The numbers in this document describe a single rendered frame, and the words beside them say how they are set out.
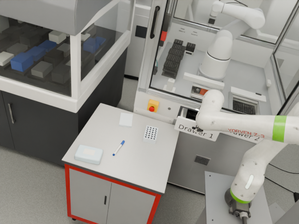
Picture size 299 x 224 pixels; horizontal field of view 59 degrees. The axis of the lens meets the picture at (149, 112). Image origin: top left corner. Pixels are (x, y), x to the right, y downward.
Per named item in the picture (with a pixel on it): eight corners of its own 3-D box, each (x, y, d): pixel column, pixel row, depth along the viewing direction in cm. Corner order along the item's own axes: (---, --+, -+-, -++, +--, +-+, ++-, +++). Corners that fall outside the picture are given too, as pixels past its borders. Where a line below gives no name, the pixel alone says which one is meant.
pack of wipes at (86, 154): (103, 153, 161) (103, 148, 158) (98, 165, 154) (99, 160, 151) (79, 148, 161) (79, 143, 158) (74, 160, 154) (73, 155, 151)
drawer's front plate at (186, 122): (215, 141, 178) (220, 130, 171) (173, 129, 180) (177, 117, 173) (215, 139, 179) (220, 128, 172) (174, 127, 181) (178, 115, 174)
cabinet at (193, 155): (231, 208, 236) (273, 148, 185) (122, 172, 245) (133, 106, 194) (232, 136, 309) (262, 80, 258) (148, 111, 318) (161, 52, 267)
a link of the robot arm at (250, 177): (256, 187, 150) (269, 166, 138) (250, 208, 139) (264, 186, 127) (233, 177, 154) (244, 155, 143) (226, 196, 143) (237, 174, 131)
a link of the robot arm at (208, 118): (276, 124, 123) (276, 109, 115) (272, 145, 118) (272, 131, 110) (201, 115, 142) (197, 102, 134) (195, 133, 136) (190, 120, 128)
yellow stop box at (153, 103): (155, 113, 186) (158, 106, 182) (146, 110, 187) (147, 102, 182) (157, 109, 190) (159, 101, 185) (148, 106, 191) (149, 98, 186)
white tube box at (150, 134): (155, 144, 174) (155, 140, 172) (142, 141, 174) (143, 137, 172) (157, 131, 184) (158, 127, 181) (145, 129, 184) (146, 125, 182)
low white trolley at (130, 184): (143, 250, 196) (164, 193, 147) (66, 222, 201) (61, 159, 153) (160, 186, 240) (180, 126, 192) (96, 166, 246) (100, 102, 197)
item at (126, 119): (131, 127, 182) (131, 126, 181) (119, 126, 182) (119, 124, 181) (132, 115, 192) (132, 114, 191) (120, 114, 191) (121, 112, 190)
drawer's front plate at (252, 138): (260, 144, 184) (267, 133, 177) (219, 131, 186) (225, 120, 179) (260, 142, 185) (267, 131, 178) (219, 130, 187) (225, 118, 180)
